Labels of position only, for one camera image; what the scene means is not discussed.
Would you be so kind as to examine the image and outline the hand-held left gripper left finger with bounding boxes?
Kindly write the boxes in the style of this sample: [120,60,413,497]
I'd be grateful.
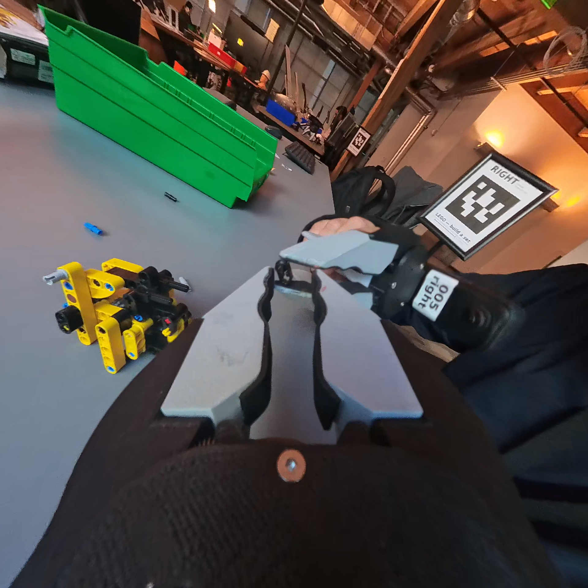
[161,266,275,427]

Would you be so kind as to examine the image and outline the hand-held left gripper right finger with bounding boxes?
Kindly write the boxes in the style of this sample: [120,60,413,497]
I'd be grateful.
[312,270,424,431]

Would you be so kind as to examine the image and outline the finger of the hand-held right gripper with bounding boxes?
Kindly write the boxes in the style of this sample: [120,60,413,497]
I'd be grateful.
[275,269,386,319]
[279,230,400,273]

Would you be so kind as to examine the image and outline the yellow black lego model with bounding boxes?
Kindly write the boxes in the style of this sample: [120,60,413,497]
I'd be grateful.
[43,258,193,375]

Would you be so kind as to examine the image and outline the green plastic bin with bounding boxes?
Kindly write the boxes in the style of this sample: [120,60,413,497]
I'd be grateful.
[39,5,278,209]

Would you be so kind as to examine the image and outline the person's right forearm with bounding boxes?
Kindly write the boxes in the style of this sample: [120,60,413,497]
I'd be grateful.
[432,263,588,453]

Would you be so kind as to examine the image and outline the person's right hand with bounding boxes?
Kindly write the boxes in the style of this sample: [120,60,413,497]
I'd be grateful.
[308,217,380,237]

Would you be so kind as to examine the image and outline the black backpack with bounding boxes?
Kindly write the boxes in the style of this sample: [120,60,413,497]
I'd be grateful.
[331,165,397,217]

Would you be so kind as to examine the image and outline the black keyboard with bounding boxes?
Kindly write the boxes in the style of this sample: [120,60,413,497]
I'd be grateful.
[285,141,317,175]

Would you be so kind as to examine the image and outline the small tag sign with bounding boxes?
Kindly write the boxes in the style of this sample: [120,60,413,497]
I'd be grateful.
[345,126,372,157]

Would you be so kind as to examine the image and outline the small blue storage bin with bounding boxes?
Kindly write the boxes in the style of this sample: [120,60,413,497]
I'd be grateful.
[266,99,297,127]

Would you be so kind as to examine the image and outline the person's legs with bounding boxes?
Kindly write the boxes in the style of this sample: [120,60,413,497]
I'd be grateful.
[498,404,588,588]

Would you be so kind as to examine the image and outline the red storage bin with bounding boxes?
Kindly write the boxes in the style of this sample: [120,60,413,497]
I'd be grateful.
[208,42,238,68]

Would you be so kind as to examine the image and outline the black monitor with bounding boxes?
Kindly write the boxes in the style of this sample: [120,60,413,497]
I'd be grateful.
[76,0,142,46]

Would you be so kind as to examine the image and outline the yellow black cardboard box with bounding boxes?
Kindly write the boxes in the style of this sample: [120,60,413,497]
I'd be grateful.
[0,0,56,85]

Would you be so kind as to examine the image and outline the wall lamp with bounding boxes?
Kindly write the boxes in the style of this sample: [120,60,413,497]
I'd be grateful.
[475,131,507,155]

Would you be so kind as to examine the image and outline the coil of white cable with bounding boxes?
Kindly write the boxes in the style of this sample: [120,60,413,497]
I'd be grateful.
[543,27,588,75]

